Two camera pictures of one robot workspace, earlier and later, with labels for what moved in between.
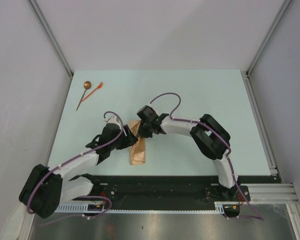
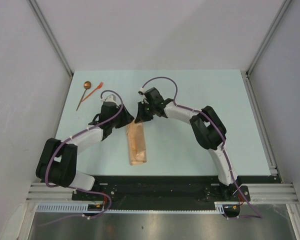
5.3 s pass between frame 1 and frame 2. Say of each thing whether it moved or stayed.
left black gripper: moved
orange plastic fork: stayed
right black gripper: moved
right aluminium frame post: stayed
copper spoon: stayed
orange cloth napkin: stayed
